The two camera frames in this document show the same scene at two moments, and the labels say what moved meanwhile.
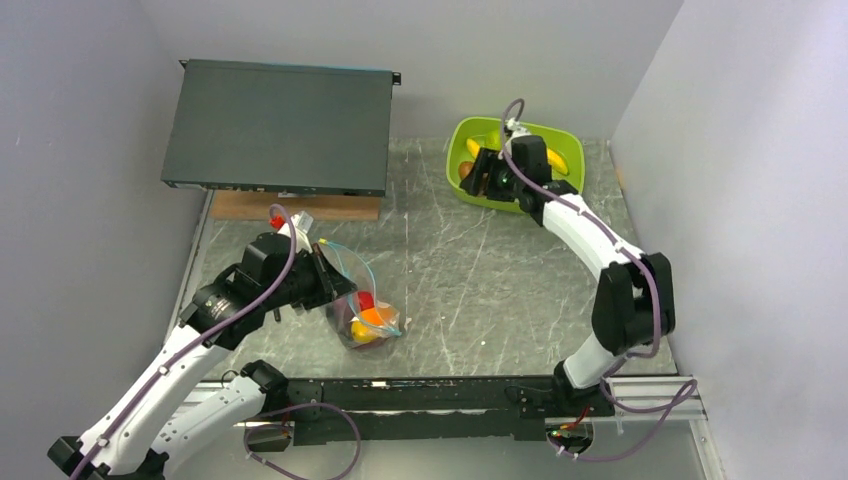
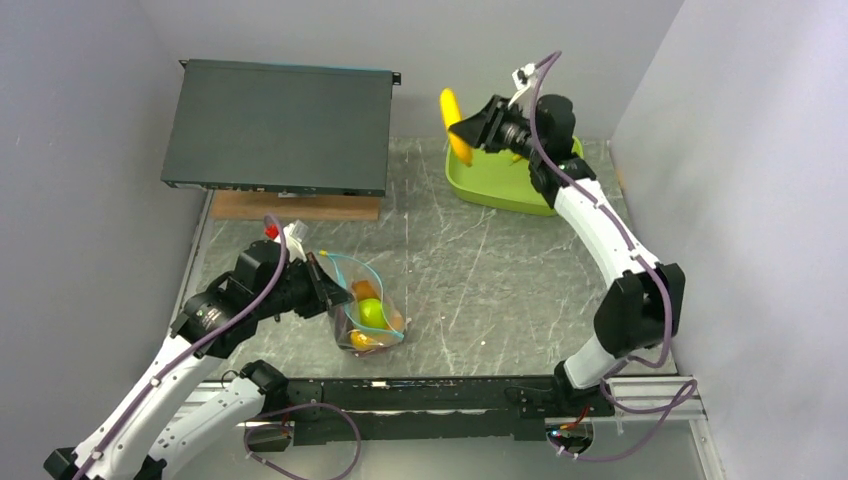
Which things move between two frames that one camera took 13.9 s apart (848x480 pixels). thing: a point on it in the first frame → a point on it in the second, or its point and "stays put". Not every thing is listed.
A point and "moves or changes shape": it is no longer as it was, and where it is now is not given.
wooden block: [240, 205] stays put
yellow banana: [473, 148] moves or changes shape
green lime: [492, 139] moves or changes shape
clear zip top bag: [357, 319] stays put
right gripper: [472, 182] → [478, 130]
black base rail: [440, 409] stays put
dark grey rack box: [278, 129] stays put
